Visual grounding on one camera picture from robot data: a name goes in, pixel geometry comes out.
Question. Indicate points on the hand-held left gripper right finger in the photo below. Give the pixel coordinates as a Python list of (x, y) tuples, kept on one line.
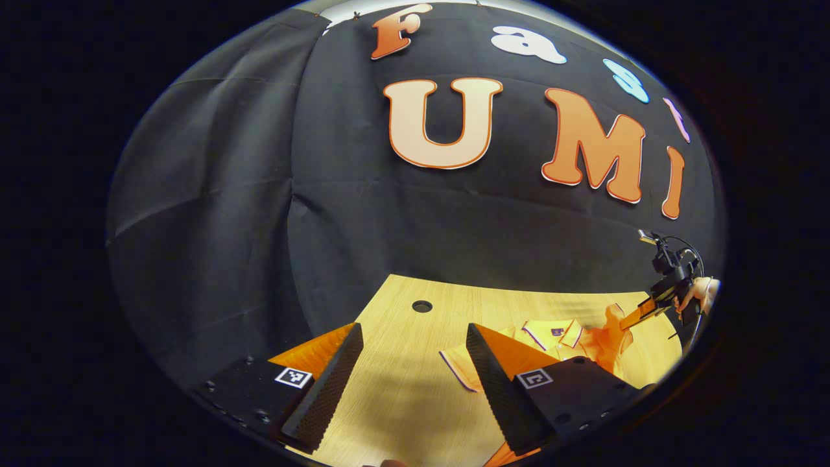
[(496, 383)]

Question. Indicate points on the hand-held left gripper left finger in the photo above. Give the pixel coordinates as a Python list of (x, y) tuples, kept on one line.
[(331, 383)]

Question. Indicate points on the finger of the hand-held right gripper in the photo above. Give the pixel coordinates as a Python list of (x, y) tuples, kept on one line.
[(642, 314)]

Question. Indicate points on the orange T-shirt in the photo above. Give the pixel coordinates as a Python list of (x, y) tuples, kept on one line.
[(564, 337)]

